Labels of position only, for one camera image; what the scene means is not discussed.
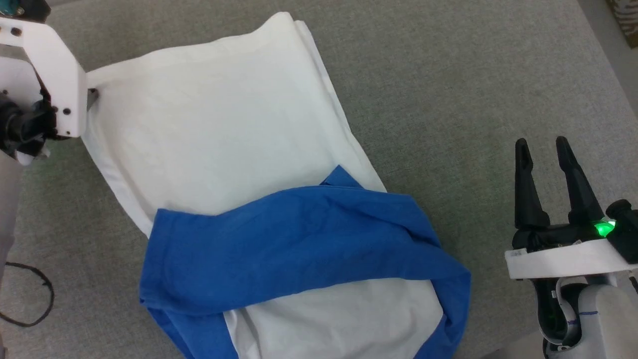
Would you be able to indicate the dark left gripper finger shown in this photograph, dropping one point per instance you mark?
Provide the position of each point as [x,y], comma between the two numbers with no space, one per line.
[91,97]

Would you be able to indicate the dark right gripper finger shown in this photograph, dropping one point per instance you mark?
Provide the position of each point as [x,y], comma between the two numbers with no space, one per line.
[583,204]
[529,204]

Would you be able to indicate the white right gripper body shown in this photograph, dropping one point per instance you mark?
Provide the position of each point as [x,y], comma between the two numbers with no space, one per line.
[563,259]

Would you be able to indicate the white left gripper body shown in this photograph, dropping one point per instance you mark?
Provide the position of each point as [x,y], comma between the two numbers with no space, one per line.
[60,80]

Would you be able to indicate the white and blue shirt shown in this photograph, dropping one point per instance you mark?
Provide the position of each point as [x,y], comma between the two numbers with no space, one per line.
[239,149]

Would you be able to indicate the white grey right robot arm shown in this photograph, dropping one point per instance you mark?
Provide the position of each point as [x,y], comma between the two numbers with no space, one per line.
[608,319]

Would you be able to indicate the brown patterned fabric object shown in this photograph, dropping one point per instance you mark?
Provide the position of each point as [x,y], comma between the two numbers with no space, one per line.
[625,20]

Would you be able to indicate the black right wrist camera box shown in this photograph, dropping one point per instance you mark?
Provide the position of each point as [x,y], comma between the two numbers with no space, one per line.
[625,234]

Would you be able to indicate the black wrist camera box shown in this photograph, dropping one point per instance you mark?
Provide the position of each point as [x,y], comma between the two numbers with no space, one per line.
[37,9]
[625,234]

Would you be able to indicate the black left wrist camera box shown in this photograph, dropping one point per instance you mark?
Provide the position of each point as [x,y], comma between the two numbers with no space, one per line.
[37,9]

